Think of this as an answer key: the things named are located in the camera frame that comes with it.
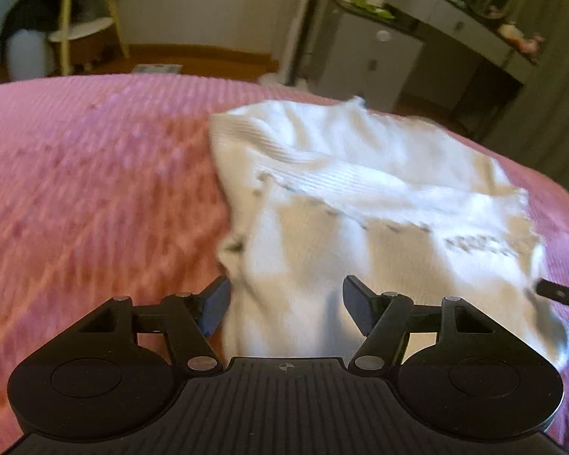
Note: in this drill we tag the dark cloth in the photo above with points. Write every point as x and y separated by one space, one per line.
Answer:
42 9

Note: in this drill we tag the white tower fan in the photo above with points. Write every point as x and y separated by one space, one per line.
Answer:
303 19

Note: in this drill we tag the pink white plush toy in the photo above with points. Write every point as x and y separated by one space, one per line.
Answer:
519 38

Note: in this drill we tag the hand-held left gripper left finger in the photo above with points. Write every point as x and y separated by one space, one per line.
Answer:
215 303

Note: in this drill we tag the white ribbed sweater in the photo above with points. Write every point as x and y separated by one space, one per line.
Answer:
360 227

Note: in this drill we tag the white waste bin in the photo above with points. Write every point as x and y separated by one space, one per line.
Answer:
28 54

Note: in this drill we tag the green cloth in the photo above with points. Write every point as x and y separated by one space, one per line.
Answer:
374 8

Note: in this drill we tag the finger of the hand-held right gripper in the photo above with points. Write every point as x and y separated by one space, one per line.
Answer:
564 296

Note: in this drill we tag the round white side table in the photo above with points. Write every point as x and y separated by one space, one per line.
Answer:
83 28

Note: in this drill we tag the grey bathroom scale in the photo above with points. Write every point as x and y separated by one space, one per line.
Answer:
157 68

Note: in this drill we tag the grey dressing table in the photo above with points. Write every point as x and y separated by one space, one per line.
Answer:
460 23

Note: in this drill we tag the grey bedside cabinet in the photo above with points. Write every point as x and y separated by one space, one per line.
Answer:
360 57

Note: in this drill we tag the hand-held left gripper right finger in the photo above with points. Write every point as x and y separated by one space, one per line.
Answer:
358 303

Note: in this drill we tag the pink ribbed blanket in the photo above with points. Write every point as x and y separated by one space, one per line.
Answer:
99 189

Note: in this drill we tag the grey curtain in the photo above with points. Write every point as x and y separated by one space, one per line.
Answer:
559 57

